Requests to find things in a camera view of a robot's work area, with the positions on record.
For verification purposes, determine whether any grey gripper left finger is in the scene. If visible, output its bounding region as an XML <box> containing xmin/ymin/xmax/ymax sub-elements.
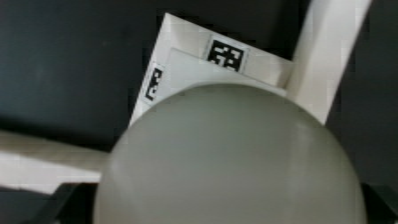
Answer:
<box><xmin>34</xmin><ymin>183</ymin><xmax>98</xmax><ymax>224</ymax></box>

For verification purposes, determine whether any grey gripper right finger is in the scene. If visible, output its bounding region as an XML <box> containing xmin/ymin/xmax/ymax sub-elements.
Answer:
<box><xmin>363</xmin><ymin>184</ymin><xmax>398</xmax><ymax>224</ymax></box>

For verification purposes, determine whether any white lamp bulb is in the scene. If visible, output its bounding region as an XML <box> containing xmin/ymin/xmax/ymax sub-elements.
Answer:
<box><xmin>95</xmin><ymin>84</ymin><xmax>367</xmax><ymax>224</ymax></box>

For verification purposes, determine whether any white lamp base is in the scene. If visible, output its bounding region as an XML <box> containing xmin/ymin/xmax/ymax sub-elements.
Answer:
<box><xmin>130</xmin><ymin>14</ymin><xmax>292</xmax><ymax>122</ymax></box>

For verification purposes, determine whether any white L-shaped fence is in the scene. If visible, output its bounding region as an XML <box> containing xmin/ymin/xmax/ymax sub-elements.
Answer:
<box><xmin>0</xmin><ymin>0</ymin><xmax>372</xmax><ymax>193</ymax></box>

